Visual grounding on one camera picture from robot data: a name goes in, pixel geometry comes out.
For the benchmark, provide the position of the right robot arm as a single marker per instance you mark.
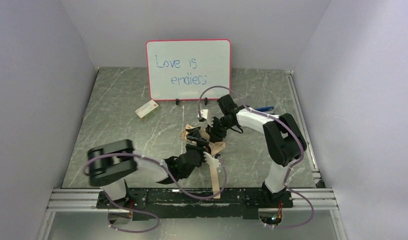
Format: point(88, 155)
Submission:
point(284, 140)

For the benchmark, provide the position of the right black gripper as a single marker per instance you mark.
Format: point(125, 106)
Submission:
point(211, 133)

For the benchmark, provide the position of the white and green box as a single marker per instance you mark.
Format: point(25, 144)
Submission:
point(146, 109)

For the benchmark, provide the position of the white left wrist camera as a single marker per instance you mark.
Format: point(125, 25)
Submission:
point(211, 161)

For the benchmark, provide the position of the beige and black umbrella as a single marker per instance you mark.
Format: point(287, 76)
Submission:
point(216, 149)

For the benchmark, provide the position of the aluminium frame rail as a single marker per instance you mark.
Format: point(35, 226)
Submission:
point(308, 214)

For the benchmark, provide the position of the blue and black stapler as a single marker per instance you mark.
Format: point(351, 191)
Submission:
point(265, 109)

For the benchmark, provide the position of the red framed whiteboard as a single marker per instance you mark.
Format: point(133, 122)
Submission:
point(187, 69)

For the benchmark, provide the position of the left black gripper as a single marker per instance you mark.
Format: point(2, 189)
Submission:
point(195, 149)

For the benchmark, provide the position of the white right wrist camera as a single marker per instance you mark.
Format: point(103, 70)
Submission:
point(205, 115)

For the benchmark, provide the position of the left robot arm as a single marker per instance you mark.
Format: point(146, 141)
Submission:
point(109, 164)

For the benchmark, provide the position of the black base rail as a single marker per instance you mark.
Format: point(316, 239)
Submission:
point(169, 203)

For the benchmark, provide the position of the black whiteboard stand feet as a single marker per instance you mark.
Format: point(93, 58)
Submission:
point(205, 100)

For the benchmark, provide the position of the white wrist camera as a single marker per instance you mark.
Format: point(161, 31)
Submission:
point(205, 115)
point(211, 161)

